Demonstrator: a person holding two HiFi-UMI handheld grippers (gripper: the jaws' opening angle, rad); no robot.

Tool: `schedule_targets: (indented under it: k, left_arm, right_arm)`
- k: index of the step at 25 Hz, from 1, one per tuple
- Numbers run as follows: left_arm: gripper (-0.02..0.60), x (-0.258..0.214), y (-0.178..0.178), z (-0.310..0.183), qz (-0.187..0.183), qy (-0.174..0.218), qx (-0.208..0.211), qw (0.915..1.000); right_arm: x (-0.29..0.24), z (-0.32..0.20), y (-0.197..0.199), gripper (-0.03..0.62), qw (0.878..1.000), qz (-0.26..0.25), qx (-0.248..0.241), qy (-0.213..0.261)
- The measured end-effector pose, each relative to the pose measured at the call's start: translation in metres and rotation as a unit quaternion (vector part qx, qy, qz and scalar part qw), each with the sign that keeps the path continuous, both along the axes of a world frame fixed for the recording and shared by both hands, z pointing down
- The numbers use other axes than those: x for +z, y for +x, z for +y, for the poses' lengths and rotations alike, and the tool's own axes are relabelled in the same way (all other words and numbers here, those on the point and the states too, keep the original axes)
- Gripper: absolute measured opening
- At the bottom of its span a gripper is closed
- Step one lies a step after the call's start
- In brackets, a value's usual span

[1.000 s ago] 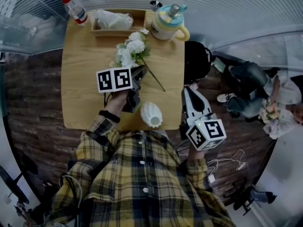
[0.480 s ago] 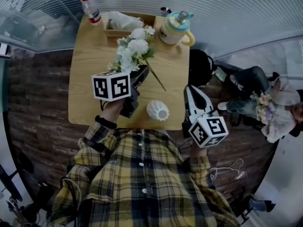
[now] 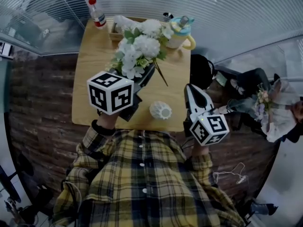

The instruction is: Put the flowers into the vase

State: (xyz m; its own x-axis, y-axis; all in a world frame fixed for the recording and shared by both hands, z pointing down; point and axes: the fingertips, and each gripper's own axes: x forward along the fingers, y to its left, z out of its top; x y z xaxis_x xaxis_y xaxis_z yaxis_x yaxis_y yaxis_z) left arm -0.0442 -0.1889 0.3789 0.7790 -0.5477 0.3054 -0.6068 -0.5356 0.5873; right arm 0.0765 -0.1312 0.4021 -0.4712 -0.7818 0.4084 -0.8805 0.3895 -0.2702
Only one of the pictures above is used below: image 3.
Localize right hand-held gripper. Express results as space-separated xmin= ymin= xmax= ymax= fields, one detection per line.
xmin=184 ymin=83 xmax=230 ymax=147

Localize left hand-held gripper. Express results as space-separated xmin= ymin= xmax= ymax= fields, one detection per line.
xmin=87 ymin=64 xmax=156 ymax=122

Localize white flowers bouquet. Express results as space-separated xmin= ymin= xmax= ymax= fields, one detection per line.
xmin=105 ymin=19 xmax=176 ymax=87

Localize white ribbed vase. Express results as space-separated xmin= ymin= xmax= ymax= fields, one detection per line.
xmin=149 ymin=101 xmax=173 ymax=121

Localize pink purple flowers bouquet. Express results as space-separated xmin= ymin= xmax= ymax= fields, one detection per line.
xmin=253 ymin=85 xmax=276 ymax=122

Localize person's right forearm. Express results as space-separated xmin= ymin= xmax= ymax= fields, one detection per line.
xmin=189 ymin=142 xmax=219 ymax=190

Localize person's left forearm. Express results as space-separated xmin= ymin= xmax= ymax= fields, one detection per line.
xmin=76 ymin=112 xmax=118 ymax=167

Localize black bag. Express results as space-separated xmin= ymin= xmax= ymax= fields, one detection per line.
xmin=190 ymin=54 xmax=218 ymax=91

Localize wooden tissue box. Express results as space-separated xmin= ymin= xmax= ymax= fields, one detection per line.
xmin=108 ymin=15 xmax=149 ymax=42

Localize yellow cup with teal lid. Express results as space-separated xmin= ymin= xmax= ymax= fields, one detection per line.
xmin=165 ymin=15 xmax=197 ymax=51

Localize clear bottle with red cap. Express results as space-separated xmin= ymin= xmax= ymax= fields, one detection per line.
xmin=88 ymin=0 xmax=107 ymax=30

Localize small black white object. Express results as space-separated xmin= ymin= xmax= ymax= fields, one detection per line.
xmin=162 ymin=12 xmax=175 ymax=23

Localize yellow plaid shirt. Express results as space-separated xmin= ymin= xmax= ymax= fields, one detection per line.
xmin=53 ymin=126 xmax=246 ymax=227

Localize white monitor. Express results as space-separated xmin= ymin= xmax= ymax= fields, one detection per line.
xmin=0 ymin=41 xmax=14 ymax=61

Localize black shoe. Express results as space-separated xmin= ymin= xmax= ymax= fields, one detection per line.
xmin=250 ymin=201 xmax=279 ymax=217

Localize black office chair base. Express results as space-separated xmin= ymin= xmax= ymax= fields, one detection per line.
xmin=0 ymin=154 xmax=56 ymax=225

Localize white cable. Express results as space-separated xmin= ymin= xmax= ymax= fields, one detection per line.
xmin=212 ymin=162 xmax=249 ymax=187

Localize black cable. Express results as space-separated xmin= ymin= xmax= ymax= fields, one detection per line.
xmin=61 ymin=178 xmax=83 ymax=214

